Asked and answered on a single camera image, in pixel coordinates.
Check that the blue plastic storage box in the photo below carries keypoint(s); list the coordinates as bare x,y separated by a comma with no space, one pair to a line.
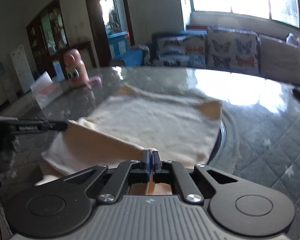
118,43

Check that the blue sofa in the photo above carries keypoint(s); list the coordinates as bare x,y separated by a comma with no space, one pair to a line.
165,34

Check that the dark wooden door frame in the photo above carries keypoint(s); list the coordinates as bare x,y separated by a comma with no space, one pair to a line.
92,22

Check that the plain beige cushion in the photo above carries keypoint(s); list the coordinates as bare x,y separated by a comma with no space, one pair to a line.
281,60

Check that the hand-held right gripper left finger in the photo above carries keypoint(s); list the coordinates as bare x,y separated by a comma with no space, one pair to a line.
146,162

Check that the white pink tissue box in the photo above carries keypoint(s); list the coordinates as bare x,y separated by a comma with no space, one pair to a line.
46,95

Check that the tall butterfly print cushion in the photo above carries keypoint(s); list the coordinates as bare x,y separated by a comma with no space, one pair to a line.
232,50

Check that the round metal table insert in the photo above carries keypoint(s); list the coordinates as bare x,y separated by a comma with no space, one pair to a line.
226,140

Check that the wide butterfly print cushion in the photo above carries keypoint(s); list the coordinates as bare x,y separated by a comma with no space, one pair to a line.
180,50

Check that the person's left hand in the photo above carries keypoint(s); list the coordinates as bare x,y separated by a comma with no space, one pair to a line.
2,155

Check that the cream sweatshirt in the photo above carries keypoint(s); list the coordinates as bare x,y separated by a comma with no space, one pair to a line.
145,120

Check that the pink cartoon water bottle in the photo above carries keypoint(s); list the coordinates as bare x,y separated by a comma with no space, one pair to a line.
76,67

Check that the grey cloth on sofa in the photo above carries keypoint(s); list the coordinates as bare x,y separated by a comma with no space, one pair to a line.
143,53

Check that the white black plush toy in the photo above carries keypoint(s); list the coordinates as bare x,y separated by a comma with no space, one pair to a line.
293,39

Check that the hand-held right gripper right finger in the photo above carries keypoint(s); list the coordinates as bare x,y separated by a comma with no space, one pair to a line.
155,162

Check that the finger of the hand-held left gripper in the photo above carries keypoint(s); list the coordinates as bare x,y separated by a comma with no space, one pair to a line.
40,126

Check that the dark wooden display cabinet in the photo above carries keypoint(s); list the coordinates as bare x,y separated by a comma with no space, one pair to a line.
40,35

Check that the white refrigerator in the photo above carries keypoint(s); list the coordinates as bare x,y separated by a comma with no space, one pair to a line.
22,70

